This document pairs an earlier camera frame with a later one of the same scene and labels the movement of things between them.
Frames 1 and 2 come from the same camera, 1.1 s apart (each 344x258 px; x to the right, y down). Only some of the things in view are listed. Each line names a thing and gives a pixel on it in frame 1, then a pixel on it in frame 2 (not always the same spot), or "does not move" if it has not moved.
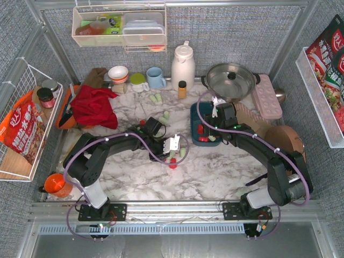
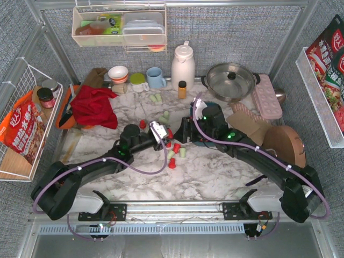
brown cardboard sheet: x=257 y=126 does not move
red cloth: x=91 y=106 does not move
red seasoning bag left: x=23 y=129 does not move
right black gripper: x=213 y=124 → x=185 y=131
